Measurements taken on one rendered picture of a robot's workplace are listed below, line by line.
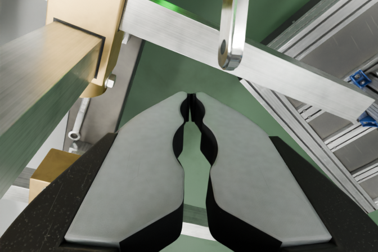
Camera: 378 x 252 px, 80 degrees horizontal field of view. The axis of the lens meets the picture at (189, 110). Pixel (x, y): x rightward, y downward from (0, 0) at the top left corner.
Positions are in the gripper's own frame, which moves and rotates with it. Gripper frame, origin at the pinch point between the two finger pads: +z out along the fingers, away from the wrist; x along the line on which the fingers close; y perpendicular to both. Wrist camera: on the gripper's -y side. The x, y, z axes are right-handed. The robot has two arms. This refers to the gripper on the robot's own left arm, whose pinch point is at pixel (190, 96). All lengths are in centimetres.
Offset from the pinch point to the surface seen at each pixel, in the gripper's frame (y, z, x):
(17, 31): 4.9, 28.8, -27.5
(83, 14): -2.3, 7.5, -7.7
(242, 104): 55, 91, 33
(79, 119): 16.3, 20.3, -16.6
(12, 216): 57, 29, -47
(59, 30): -1.5, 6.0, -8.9
